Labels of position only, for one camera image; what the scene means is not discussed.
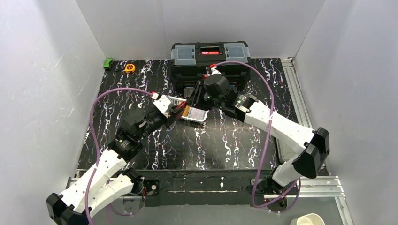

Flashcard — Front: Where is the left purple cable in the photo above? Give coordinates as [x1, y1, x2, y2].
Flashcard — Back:
[84, 87, 154, 225]

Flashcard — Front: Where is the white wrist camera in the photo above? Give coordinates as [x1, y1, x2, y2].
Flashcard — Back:
[151, 92, 175, 118]
[207, 64, 221, 76]

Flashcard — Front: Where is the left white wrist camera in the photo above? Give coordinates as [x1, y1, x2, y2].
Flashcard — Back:
[151, 92, 175, 118]

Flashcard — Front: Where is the orange tape measure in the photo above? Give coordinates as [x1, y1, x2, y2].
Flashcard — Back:
[124, 64, 136, 74]

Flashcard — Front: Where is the white VIP card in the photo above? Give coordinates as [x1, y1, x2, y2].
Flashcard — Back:
[190, 108, 207, 121]

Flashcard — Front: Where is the white plastic basket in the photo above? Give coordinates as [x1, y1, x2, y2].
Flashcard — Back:
[181, 106, 208, 124]

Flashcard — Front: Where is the purple cable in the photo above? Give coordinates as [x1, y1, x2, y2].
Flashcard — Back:
[214, 60, 302, 214]
[84, 87, 154, 225]

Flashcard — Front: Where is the black plastic toolbox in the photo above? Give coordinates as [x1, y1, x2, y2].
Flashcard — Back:
[168, 41, 252, 97]

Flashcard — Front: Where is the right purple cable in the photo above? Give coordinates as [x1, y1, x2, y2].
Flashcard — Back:
[214, 60, 302, 214]

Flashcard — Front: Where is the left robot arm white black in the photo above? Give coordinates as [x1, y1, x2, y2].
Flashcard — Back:
[46, 104, 183, 225]

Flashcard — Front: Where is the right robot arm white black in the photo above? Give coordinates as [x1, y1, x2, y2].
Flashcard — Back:
[186, 74, 330, 187]

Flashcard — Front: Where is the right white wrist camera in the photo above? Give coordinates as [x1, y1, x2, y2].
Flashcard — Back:
[207, 64, 221, 76]

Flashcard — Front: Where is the green small object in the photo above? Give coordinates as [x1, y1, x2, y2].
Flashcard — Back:
[103, 58, 113, 70]

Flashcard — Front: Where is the aluminium rail frame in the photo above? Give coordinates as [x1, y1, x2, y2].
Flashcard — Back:
[59, 58, 353, 225]

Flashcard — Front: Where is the white cup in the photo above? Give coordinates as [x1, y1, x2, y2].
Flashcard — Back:
[290, 213, 325, 225]

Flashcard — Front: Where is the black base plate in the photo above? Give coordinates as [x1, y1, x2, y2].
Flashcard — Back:
[108, 169, 281, 208]

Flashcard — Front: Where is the red leather card holder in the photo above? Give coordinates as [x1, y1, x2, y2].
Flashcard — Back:
[176, 105, 186, 119]

